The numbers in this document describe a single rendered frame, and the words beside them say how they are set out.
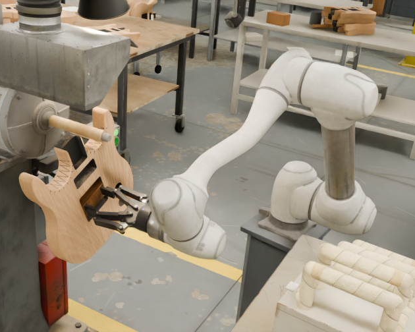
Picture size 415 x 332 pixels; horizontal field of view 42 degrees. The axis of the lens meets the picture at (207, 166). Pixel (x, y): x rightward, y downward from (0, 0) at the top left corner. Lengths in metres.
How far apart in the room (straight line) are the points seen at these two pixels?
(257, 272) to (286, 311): 1.06
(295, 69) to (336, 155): 0.33
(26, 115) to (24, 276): 0.69
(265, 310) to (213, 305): 1.44
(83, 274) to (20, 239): 1.11
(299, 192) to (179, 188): 0.88
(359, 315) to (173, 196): 0.47
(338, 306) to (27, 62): 0.90
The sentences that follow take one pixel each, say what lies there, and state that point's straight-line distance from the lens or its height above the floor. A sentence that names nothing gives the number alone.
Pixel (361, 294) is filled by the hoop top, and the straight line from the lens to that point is 1.10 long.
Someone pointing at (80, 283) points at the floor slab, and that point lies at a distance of 2.97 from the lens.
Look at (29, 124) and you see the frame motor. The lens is 1.58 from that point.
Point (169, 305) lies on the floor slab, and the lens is 2.83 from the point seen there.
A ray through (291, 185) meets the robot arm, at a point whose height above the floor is 0.92.
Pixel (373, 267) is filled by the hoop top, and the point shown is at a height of 1.21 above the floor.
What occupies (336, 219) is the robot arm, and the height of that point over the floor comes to 0.87.
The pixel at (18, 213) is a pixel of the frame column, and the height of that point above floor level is 0.86.
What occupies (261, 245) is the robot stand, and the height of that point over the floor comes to 0.65.
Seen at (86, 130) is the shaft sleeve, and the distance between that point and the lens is 1.51.
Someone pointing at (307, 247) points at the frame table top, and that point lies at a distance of 1.69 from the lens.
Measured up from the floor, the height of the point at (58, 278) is 0.51.
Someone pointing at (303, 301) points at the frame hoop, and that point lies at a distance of 1.16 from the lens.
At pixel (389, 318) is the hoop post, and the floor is 1.17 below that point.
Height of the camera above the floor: 1.85
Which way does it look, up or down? 26 degrees down
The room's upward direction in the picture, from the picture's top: 5 degrees clockwise
